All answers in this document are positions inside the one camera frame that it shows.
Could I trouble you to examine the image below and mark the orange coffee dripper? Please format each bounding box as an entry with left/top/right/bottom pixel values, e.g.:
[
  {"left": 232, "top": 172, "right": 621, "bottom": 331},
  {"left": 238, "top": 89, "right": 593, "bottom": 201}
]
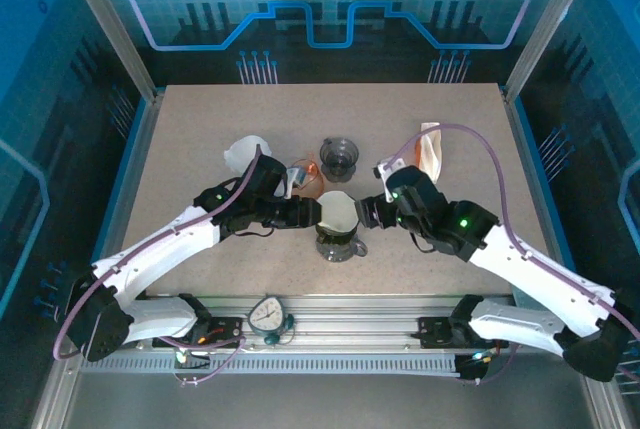
[{"left": 288, "top": 158, "right": 324, "bottom": 199}]

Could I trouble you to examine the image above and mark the white paper coffee filter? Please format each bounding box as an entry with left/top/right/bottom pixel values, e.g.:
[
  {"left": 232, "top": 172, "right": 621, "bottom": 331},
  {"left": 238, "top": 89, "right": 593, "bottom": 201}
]
[
  {"left": 316, "top": 190, "right": 362, "bottom": 236},
  {"left": 222, "top": 134, "right": 275, "bottom": 175}
]

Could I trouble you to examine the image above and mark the dark grey coffee dripper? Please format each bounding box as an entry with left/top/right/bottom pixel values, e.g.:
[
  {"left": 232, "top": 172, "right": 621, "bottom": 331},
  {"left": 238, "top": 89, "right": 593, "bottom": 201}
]
[{"left": 318, "top": 136, "right": 361, "bottom": 183}]

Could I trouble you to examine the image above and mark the white coffee filter pack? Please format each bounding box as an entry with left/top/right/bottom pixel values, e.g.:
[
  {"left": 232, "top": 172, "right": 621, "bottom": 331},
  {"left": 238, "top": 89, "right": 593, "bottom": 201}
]
[{"left": 414, "top": 122, "right": 446, "bottom": 184}]

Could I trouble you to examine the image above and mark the teal alarm clock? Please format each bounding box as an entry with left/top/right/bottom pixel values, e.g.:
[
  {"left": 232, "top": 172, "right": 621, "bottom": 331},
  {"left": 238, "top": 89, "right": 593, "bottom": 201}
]
[{"left": 247, "top": 294, "right": 296, "bottom": 348}]

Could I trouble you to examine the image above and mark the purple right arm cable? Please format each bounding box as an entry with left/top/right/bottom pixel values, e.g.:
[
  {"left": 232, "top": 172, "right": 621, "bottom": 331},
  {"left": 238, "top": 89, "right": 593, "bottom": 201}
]
[{"left": 384, "top": 122, "right": 640, "bottom": 345}]

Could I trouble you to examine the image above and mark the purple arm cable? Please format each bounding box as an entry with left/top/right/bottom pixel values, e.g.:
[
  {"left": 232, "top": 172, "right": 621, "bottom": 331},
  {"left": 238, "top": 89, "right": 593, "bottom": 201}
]
[
  {"left": 384, "top": 122, "right": 640, "bottom": 345},
  {"left": 52, "top": 144, "right": 264, "bottom": 363}
]

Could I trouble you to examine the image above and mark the aluminium mounting rail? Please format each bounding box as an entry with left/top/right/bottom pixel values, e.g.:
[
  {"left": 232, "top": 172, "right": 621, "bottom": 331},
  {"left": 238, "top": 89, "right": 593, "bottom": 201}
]
[{"left": 144, "top": 293, "right": 516, "bottom": 348}]

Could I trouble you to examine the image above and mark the aluminium frame side rail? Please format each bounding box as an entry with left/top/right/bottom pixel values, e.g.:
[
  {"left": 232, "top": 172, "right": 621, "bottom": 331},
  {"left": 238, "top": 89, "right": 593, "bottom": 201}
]
[
  {"left": 89, "top": 91, "right": 164, "bottom": 275},
  {"left": 502, "top": 88, "right": 591, "bottom": 310}
]

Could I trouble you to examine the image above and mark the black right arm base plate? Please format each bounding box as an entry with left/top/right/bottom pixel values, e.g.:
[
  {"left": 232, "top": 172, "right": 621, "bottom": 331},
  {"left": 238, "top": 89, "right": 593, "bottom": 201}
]
[{"left": 417, "top": 316, "right": 510, "bottom": 350}]

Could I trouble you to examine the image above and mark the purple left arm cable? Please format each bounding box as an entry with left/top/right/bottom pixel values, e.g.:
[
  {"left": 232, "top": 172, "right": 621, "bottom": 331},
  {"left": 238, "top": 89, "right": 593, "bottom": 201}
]
[{"left": 52, "top": 144, "right": 264, "bottom": 363}]

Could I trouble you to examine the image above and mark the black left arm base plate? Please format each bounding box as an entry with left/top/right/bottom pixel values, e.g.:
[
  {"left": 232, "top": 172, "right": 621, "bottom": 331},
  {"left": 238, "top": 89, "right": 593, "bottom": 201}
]
[{"left": 197, "top": 316, "right": 245, "bottom": 350}]

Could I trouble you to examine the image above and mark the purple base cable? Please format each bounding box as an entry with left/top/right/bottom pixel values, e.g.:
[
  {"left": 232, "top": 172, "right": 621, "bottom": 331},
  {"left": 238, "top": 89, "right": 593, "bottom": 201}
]
[
  {"left": 472, "top": 343, "right": 521, "bottom": 386},
  {"left": 172, "top": 337, "right": 247, "bottom": 388}
]

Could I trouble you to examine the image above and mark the grey slotted cable duct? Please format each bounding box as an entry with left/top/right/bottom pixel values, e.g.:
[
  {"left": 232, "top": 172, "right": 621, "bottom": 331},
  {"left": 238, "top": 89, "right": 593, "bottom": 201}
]
[{"left": 79, "top": 354, "right": 464, "bottom": 376}]

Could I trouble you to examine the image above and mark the aluminium frame post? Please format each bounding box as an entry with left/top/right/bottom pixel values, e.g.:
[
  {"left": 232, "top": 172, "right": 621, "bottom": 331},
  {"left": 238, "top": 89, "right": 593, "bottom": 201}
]
[
  {"left": 55, "top": 0, "right": 164, "bottom": 103},
  {"left": 502, "top": 0, "right": 604, "bottom": 103}
]

